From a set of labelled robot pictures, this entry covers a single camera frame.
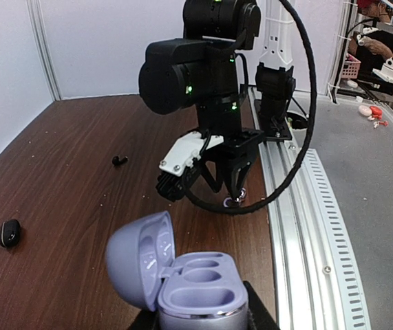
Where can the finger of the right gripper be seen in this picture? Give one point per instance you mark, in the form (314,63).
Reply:
(235,173)
(211,173)

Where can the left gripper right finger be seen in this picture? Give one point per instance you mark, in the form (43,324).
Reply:
(258,317)

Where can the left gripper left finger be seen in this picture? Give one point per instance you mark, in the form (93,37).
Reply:
(145,320)

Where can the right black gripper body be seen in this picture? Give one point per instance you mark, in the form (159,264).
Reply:
(234,148)

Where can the purple earbud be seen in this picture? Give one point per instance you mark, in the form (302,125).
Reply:
(230,202)

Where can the purple earbud charging case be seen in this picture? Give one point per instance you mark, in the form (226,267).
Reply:
(198,290)

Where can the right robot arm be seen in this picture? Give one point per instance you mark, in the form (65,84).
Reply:
(199,70)

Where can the red and pink earbud case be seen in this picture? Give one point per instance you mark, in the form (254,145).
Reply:
(373,114)

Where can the black earbud charging case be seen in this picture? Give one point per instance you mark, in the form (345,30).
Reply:
(10,233)

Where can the pink basket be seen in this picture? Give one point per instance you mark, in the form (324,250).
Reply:
(351,67)

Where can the person in background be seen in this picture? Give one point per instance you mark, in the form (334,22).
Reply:
(379,45)

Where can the left aluminium post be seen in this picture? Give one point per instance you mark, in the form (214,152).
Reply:
(36,19)

